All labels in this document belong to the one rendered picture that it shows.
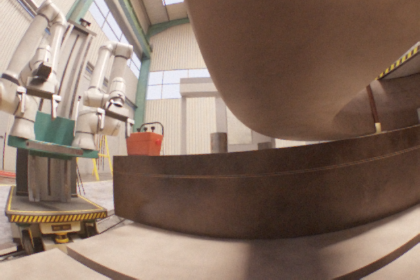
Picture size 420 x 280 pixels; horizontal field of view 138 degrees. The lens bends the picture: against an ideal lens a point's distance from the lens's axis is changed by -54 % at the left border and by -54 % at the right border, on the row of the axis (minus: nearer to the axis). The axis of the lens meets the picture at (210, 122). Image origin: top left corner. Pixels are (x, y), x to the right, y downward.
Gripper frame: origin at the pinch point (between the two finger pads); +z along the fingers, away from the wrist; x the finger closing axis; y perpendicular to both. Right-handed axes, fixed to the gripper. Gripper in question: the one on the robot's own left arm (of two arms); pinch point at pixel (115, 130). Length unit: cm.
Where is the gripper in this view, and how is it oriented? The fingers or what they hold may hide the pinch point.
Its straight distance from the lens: 82.2
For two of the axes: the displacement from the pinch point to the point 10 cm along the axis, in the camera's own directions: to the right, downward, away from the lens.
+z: 2.8, 7.9, -5.4
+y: 7.4, -5.4, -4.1
